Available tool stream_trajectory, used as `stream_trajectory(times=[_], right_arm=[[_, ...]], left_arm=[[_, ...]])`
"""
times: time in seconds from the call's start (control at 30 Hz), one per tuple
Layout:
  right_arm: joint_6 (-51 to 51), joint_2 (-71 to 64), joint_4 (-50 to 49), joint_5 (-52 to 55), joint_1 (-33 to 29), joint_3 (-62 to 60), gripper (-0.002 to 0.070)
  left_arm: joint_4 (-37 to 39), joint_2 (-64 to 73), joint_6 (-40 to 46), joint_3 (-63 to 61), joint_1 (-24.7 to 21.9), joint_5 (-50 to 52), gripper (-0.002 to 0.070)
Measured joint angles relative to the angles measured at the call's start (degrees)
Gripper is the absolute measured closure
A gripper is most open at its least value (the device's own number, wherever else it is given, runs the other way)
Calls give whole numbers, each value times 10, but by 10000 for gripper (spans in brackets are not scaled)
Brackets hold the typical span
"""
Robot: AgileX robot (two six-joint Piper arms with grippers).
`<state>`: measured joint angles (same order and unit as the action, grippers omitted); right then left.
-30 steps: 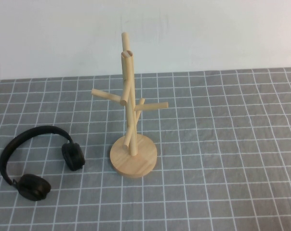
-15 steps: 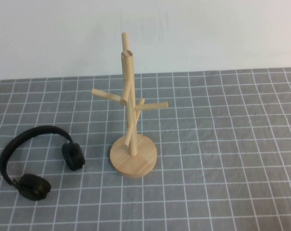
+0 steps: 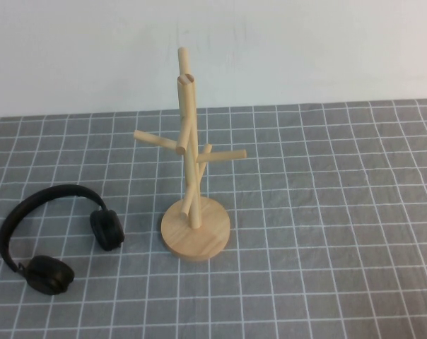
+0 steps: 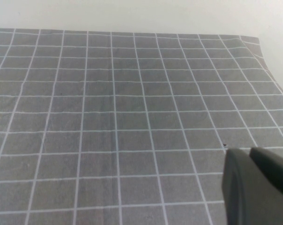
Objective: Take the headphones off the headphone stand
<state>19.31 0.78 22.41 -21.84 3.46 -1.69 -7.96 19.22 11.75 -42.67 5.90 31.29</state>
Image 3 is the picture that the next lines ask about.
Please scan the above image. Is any black over-ear headphones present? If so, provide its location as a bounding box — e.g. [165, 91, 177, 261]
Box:
[0, 184, 126, 296]

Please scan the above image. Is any wooden tree-shaped headphone stand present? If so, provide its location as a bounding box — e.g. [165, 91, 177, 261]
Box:
[133, 47, 247, 263]

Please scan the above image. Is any grey checked tablecloth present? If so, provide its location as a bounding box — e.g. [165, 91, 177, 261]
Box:
[0, 98, 427, 339]

